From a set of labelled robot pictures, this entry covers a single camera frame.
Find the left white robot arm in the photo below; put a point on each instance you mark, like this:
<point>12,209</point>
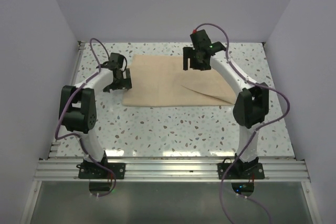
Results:
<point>78,112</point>

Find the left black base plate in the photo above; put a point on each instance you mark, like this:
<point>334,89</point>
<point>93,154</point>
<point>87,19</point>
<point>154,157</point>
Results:
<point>92,171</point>

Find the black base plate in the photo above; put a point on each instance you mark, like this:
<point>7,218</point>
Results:
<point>241,170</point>
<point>92,171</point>

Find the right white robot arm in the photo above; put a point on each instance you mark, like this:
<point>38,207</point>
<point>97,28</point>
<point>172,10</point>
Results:
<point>252,102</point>

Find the beige cloth wrap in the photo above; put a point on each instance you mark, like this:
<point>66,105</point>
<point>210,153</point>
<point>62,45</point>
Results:
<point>160,81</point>

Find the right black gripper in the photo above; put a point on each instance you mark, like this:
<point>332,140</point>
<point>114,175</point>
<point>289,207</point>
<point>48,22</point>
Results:
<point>189,52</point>

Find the aluminium mounting rail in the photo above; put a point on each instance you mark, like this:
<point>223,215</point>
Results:
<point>176,169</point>

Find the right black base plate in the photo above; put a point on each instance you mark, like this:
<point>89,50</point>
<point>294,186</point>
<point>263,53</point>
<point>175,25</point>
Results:
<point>241,170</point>

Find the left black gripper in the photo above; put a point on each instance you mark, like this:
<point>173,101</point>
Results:
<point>125,83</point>

